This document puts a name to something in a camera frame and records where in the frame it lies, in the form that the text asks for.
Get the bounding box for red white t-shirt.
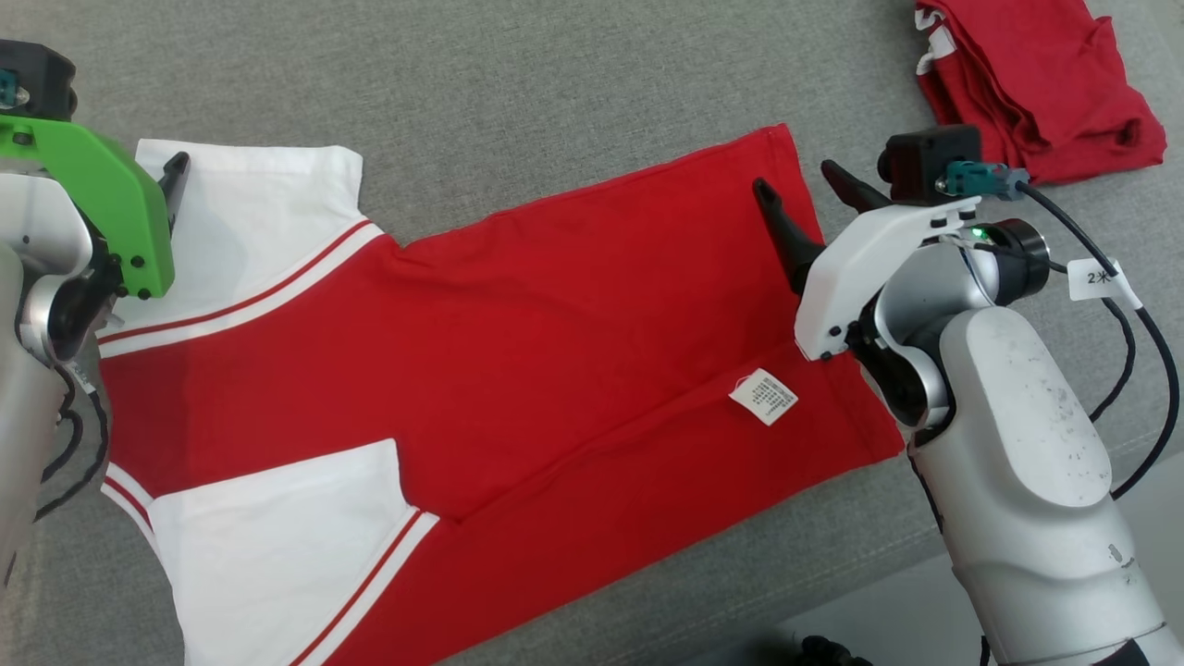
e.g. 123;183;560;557
95;123;906;666

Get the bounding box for red white basketball shorts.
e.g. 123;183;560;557
914;0;1168;186

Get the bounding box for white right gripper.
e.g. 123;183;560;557
752;159;983;363

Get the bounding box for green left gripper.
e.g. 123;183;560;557
0;116;192;299

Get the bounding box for thin black cable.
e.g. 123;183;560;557
962;242;1137;422

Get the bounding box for white cable label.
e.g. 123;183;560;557
1067;258;1145;311

